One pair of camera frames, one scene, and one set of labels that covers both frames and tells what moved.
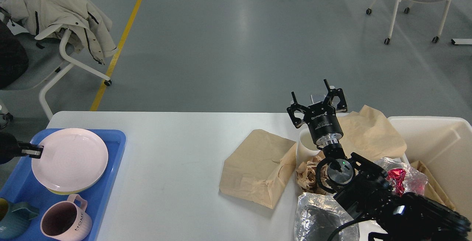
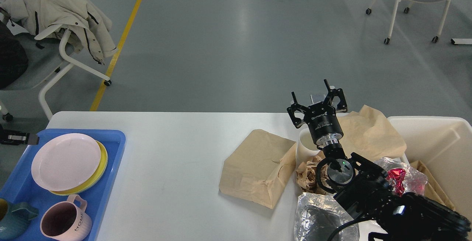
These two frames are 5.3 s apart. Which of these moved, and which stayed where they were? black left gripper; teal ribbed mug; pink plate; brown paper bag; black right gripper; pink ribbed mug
Moved: pink plate; black left gripper
Stayed: pink ribbed mug; black right gripper; teal ribbed mug; brown paper bag
